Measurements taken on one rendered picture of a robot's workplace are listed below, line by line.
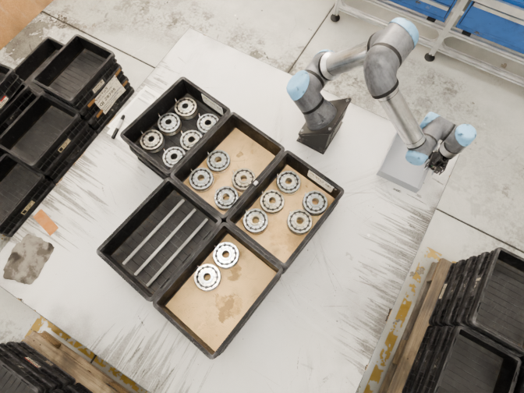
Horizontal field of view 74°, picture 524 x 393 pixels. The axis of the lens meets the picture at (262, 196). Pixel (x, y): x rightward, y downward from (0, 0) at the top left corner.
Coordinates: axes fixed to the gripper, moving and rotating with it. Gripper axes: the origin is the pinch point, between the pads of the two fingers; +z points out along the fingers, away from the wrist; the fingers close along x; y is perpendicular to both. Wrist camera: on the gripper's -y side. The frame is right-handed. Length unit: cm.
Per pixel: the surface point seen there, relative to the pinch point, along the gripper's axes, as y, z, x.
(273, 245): 70, -10, -46
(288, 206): 52, -10, -48
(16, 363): 170, 33, -129
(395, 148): -3.8, 2.9, -16.7
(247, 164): 43, -10, -73
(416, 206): 19.5, 3.3, 2.4
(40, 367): 170, 45, -124
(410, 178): 8.0, 2.9, -4.7
